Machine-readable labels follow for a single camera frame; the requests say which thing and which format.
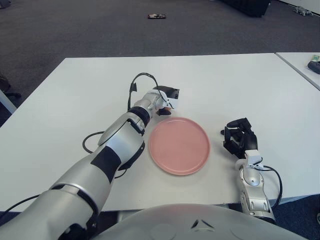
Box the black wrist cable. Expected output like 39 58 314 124
261 164 283 208
127 72 171 112

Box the white table leg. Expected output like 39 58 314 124
0 88 17 115

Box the pink round plate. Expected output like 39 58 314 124
148 116 211 176

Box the black left shoulder cable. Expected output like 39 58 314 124
0 194 41 219

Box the grey handheld controller with screen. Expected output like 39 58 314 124
306 60 320 75

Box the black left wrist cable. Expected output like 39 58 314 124
127 72 171 112

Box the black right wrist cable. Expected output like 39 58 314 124
261 164 283 208

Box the grey robot torso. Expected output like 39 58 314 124
96 203 311 240

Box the black left elbow cable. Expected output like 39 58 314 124
82 131 132 179

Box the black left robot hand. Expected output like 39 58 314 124
155 85 181 116

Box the black box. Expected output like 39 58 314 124
219 0 272 18

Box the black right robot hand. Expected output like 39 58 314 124
220 117 265 171

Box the small grey quadruped toy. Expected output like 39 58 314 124
292 6 314 16

